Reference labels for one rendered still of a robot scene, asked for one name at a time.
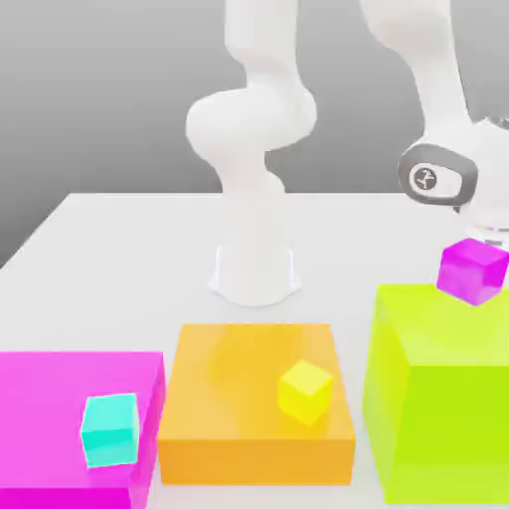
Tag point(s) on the small cyan cube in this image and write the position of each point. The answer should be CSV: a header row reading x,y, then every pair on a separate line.
x,y
109,431

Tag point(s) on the large orange box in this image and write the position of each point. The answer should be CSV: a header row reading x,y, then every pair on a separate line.
x,y
238,397

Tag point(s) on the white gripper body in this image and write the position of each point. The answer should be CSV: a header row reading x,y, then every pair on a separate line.
x,y
499,239

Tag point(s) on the small yellow cube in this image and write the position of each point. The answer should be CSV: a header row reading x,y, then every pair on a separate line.
x,y
305,391

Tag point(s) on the large lime green box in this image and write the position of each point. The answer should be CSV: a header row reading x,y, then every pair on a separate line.
x,y
445,417

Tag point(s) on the large magenta box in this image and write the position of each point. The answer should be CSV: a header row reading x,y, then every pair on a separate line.
x,y
43,417

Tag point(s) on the small magenta cube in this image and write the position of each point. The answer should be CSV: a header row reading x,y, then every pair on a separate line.
x,y
471,270

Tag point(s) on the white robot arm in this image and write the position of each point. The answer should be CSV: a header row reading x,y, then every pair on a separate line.
x,y
254,119

